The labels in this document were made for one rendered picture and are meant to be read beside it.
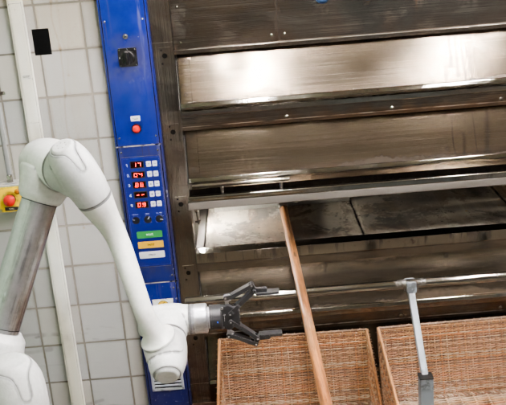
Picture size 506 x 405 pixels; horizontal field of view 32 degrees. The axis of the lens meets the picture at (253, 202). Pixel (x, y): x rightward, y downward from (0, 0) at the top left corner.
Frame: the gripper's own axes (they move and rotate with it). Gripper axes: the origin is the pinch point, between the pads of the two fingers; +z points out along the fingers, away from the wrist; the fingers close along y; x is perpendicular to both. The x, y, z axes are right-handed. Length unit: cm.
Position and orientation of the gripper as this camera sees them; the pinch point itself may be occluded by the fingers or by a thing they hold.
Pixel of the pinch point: (276, 312)
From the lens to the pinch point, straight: 268.6
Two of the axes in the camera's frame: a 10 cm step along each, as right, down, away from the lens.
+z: 10.0, -0.8, 0.2
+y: 0.7, 9.5, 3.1
